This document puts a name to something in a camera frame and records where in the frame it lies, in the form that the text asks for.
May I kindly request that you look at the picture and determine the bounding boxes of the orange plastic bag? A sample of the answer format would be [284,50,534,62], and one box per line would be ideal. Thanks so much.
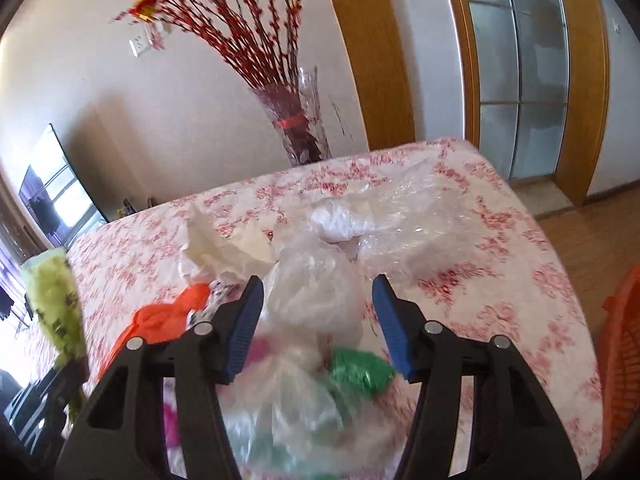
[97,282,211,381]

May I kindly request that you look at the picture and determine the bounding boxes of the orange plastic basket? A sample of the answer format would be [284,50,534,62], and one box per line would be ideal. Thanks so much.
[597,265,640,461]

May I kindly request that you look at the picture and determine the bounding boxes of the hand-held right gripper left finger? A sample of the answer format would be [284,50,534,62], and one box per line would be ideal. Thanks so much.
[55,275,265,480]

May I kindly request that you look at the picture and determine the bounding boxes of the yellow-green plastic bag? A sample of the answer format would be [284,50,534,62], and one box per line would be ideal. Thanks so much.
[20,249,90,416]

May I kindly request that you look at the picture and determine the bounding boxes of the white plastic bag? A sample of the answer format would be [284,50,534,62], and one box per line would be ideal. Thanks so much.
[309,197,401,243]

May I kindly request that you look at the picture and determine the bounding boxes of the clear plastic bag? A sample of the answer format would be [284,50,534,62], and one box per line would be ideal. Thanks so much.
[260,242,368,346]

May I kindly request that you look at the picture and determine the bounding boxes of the wooden door panel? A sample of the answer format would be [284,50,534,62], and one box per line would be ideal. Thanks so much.
[317,0,418,151]

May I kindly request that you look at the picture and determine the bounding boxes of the red floral tablecloth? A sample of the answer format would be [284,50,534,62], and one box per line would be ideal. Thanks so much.
[65,135,606,480]

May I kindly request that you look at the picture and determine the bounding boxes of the red and yellow ornament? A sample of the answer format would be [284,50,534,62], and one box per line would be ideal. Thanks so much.
[131,0,158,23]

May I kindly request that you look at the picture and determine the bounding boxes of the pink wrapper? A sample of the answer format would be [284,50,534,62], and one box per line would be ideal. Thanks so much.
[160,390,187,461]

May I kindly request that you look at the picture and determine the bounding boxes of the white wall socket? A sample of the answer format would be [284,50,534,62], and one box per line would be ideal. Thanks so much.
[127,27,153,57]

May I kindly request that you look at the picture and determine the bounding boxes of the clear glass vase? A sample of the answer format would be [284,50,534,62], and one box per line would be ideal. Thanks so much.
[252,66,331,167]

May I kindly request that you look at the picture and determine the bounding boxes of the frosted glass sliding door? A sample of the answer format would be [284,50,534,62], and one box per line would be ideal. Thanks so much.
[440,0,611,206]

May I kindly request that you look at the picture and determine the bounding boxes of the flat screen television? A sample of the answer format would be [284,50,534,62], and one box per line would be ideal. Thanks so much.
[18,123,110,248]

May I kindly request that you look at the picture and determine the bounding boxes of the green foil wrapper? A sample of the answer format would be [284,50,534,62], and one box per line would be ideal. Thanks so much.
[327,347,398,401]

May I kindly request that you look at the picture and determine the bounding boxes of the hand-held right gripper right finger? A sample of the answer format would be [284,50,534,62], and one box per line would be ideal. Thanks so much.
[371,274,583,480]

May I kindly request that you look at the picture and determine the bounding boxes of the red blossom branches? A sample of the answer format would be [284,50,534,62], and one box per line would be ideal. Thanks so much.
[110,0,308,106]

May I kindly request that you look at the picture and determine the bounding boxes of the large clear plastic wrap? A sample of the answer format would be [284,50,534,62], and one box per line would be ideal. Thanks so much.
[350,165,481,281]

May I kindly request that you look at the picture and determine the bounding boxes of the clear bag with coloured scraps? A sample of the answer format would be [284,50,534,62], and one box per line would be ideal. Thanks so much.
[220,345,361,480]

